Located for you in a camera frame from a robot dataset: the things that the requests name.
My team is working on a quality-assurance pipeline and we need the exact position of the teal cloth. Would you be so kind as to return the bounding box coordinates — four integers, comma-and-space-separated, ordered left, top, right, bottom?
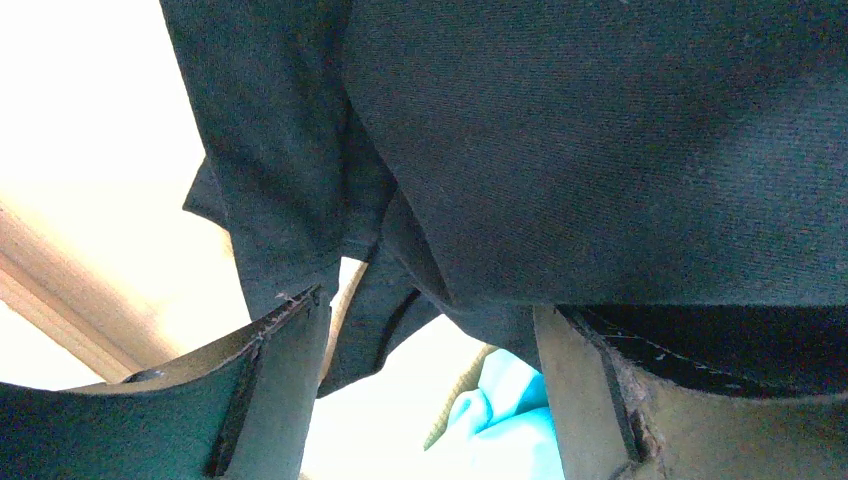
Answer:
426, 349, 565, 480

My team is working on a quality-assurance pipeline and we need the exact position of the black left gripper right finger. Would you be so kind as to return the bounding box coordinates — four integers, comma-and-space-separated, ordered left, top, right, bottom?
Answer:
533, 305, 847, 479

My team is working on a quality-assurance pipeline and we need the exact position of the black t-shirt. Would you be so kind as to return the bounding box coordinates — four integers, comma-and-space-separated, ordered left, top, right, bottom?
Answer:
161, 1, 847, 395

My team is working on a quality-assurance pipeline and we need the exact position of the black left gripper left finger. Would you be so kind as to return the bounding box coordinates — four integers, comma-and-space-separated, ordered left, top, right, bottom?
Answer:
1, 286, 329, 479

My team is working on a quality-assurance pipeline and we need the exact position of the wooden clothes rack frame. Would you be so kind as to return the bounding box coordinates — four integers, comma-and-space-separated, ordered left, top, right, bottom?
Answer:
1, 203, 183, 382

